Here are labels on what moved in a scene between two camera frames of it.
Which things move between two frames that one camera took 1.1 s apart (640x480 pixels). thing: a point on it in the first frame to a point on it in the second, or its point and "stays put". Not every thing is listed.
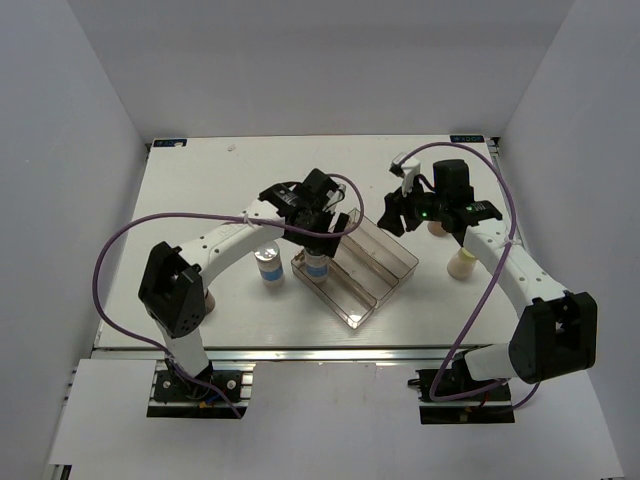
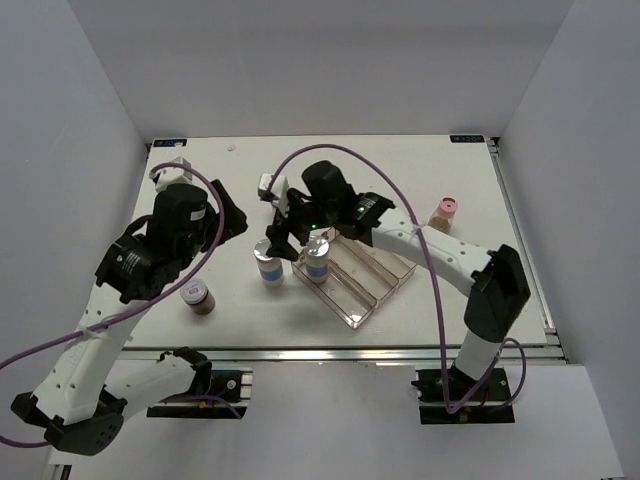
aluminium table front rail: [292, 355] stays put
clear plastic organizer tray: [370, 264] stays put
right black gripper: [395, 204] to [278, 232]
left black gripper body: [320, 244] to [233, 224]
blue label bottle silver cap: [317, 267] stays put
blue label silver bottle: [270, 264] stays put
